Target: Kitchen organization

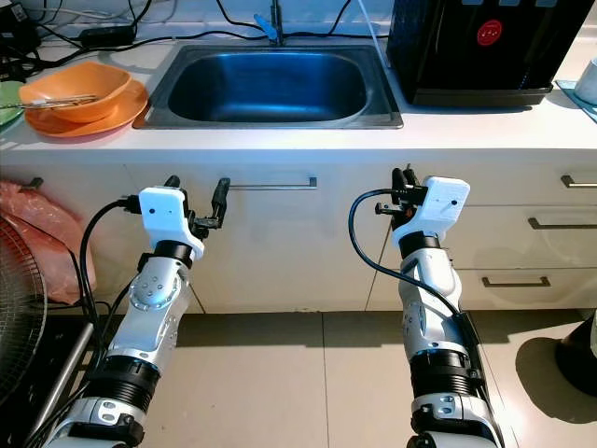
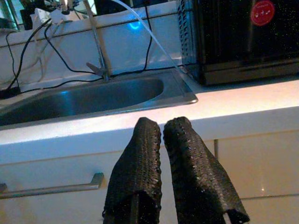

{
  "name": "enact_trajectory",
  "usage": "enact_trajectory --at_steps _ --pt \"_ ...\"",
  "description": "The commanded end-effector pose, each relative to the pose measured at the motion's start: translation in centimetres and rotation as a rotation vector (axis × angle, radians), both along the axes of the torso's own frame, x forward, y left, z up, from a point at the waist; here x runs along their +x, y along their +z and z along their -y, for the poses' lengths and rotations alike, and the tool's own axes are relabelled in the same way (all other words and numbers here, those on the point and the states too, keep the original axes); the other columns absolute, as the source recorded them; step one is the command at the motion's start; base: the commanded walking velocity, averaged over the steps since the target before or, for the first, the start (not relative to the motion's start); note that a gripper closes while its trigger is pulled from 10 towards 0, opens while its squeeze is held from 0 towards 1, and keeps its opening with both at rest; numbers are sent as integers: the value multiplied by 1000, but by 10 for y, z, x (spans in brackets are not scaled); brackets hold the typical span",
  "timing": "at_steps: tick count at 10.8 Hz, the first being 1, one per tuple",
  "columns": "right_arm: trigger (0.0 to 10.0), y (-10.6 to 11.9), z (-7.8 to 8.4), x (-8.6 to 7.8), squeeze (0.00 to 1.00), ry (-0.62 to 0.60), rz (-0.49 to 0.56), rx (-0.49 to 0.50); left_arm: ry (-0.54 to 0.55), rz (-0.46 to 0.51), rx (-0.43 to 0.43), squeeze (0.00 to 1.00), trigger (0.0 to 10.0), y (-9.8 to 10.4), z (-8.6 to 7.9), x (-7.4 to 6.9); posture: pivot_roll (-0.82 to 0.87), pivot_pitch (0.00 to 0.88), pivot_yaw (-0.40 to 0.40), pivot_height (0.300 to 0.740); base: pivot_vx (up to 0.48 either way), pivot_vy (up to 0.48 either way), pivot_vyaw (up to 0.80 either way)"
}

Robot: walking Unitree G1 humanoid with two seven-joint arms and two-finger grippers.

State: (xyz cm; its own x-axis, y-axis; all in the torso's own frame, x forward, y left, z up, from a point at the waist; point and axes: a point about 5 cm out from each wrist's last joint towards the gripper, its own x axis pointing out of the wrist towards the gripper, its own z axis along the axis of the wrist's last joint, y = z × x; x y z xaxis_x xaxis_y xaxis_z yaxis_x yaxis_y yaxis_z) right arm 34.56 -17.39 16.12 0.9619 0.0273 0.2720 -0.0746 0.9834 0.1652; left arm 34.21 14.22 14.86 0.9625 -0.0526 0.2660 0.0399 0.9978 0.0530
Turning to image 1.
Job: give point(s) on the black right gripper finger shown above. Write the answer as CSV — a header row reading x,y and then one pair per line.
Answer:
x,y
397,178
410,179

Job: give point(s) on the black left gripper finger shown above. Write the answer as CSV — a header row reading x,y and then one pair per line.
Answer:
x,y
173,181
222,198

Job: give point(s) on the orange plate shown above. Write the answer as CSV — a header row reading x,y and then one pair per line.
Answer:
x,y
131,114

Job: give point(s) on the wooden chopstick with metal tip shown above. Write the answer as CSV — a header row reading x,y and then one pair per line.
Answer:
x,y
75,98
56,100

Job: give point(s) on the orange bowl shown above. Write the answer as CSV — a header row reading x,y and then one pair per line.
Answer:
x,y
75,80

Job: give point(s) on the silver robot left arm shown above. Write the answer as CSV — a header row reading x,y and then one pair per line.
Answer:
x,y
154,294

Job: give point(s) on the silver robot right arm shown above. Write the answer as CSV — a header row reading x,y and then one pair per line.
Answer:
x,y
429,317

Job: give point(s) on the white kitchen cabinet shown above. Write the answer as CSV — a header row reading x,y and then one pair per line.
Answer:
x,y
298,243

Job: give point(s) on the stainless steel sink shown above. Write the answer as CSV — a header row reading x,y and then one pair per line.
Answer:
x,y
270,84

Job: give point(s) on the black water dispenser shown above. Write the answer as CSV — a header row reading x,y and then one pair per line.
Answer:
x,y
476,47

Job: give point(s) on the black power adapter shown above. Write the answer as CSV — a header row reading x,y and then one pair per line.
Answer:
x,y
107,35

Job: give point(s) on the clear blue glass tray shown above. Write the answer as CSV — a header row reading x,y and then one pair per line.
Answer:
x,y
569,98

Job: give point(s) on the green plate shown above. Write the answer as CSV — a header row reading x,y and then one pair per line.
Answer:
x,y
9,107

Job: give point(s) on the chrome sink faucet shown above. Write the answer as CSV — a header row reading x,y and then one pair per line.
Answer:
x,y
276,20

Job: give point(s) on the grey standing fan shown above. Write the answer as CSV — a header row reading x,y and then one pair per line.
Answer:
x,y
19,308

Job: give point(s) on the white cup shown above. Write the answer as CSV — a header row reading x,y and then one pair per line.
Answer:
x,y
588,84

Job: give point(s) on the grey metal stand leg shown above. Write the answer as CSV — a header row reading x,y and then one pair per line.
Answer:
x,y
70,373

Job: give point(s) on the black box with white label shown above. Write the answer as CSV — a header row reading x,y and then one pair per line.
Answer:
x,y
11,28

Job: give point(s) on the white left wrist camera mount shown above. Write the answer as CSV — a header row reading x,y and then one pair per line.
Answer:
x,y
163,213

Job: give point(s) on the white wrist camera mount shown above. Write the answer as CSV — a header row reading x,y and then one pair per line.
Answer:
x,y
438,207
163,213

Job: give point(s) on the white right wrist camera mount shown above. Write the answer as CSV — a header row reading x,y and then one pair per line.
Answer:
x,y
438,207

